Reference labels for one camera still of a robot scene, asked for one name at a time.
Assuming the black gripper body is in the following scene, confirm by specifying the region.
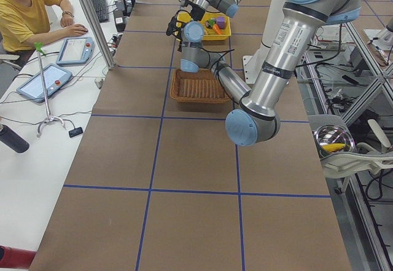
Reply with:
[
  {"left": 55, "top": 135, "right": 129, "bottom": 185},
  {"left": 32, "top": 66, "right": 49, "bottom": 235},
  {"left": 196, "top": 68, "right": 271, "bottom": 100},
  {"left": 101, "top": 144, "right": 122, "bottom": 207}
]
[{"left": 166, "top": 0, "right": 205, "bottom": 37}]

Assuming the clear yellowish tape roll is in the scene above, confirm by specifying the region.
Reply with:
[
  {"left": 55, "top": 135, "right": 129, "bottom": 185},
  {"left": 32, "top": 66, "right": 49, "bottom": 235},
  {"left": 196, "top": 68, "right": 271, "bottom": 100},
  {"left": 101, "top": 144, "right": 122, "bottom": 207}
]
[{"left": 174, "top": 12, "right": 191, "bottom": 35}]

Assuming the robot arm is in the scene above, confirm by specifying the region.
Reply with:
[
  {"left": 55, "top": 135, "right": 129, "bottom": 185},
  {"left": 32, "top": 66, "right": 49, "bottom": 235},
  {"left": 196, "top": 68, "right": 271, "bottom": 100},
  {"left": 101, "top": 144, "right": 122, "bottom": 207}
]
[
  {"left": 166, "top": 0, "right": 242, "bottom": 42},
  {"left": 179, "top": 0, "right": 360, "bottom": 146}
]

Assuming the yellow woven basket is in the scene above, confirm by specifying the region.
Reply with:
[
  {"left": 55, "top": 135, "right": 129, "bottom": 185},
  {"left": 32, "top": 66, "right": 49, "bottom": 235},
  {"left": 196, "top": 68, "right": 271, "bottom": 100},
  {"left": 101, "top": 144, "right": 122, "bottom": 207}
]
[{"left": 176, "top": 12, "right": 232, "bottom": 42}]

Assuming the brown wicker basket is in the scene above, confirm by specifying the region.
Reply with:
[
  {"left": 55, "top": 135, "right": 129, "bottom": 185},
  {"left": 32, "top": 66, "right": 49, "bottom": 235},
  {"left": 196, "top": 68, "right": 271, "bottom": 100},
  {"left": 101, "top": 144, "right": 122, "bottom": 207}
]
[{"left": 170, "top": 68, "right": 230, "bottom": 104}]

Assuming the person's right hand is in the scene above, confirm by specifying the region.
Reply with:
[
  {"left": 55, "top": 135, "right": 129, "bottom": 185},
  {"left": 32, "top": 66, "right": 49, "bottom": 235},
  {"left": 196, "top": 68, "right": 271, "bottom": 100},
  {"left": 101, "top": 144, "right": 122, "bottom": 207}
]
[{"left": 63, "top": 24, "right": 88, "bottom": 37}]

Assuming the orange toy carrot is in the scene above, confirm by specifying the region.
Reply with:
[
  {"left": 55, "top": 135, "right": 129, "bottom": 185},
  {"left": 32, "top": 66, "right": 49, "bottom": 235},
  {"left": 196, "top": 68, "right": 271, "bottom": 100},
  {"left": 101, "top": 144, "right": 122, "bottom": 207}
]
[{"left": 205, "top": 20, "right": 223, "bottom": 35}]

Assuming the purple foam block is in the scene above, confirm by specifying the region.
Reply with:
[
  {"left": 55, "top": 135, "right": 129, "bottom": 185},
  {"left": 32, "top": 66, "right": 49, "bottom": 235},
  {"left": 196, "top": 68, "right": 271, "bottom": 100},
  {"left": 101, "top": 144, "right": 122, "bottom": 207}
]
[{"left": 216, "top": 16, "right": 227, "bottom": 29}]

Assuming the black keyboard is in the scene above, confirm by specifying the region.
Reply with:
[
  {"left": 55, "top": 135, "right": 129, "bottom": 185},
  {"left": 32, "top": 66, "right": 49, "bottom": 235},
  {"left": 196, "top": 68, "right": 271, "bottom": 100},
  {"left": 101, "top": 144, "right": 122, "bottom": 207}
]
[{"left": 91, "top": 0, "right": 109, "bottom": 23}]

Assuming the upper teach pendant tablet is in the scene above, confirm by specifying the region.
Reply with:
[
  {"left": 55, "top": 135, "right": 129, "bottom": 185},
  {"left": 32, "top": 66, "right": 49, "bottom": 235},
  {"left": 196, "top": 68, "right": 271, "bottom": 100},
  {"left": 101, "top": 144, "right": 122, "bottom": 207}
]
[{"left": 56, "top": 37, "right": 95, "bottom": 66}]

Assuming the teach pendant tablet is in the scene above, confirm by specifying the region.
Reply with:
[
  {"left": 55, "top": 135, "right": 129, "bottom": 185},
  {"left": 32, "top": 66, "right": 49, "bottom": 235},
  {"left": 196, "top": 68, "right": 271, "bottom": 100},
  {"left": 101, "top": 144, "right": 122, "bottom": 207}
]
[
  {"left": 15, "top": 63, "right": 73, "bottom": 104},
  {"left": 56, "top": 37, "right": 95, "bottom": 66}
]

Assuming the lower teach pendant tablet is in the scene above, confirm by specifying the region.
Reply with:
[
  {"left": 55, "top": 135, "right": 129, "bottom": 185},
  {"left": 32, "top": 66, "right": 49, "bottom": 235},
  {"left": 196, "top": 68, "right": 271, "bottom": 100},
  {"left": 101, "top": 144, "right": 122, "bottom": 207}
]
[{"left": 15, "top": 63, "right": 73, "bottom": 104}]

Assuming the metal stand with green clip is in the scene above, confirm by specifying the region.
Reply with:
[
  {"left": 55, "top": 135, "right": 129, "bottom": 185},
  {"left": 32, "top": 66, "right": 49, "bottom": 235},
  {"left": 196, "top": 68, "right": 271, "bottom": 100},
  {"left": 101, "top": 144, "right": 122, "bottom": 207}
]
[{"left": 34, "top": 42, "right": 66, "bottom": 138}]

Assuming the small black usb hub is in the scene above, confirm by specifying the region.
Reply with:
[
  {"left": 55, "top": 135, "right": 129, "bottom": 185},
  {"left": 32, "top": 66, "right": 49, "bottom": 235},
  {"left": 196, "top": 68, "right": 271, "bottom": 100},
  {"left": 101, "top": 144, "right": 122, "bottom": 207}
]
[{"left": 68, "top": 127, "right": 84, "bottom": 138}]

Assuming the person in yellow shirt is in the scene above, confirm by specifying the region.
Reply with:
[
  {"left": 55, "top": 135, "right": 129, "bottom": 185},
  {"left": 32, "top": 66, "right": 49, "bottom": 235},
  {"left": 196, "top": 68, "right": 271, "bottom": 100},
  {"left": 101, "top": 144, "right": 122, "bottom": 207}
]
[{"left": 1, "top": 0, "right": 77, "bottom": 53}]

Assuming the steel bowl with corn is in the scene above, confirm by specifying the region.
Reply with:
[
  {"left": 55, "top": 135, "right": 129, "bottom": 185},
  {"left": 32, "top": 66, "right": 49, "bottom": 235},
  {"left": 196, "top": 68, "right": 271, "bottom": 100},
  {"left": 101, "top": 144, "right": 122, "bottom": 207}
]
[{"left": 313, "top": 124, "right": 356, "bottom": 158}]

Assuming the black water bottle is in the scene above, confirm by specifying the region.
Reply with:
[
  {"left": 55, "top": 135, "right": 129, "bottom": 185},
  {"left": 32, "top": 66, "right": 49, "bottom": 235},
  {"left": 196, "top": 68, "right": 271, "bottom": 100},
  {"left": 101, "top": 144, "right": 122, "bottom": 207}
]
[{"left": 1, "top": 124, "right": 29, "bottom": 153}]

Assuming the white office chair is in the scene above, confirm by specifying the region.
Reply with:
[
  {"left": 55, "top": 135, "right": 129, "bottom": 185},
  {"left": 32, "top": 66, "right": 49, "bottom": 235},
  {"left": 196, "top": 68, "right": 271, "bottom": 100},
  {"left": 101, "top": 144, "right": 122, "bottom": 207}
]
[{"left": 308, "top": 114, "right": 392, "bottom": 194}]

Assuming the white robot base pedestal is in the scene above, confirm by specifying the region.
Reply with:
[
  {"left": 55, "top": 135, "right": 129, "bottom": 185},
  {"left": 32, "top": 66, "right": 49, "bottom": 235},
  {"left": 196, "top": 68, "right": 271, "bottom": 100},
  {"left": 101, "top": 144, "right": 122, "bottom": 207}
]
[{"left": 243, "top": 0, "right": 286, "bottom": 85}]

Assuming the aluminium frame post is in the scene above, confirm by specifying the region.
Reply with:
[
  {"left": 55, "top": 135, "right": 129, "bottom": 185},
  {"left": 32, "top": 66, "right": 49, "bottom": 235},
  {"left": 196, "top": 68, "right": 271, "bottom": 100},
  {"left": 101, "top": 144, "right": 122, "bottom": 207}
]
[{"left": 79, "top": 0, "right": 115, "bottom": 70}]

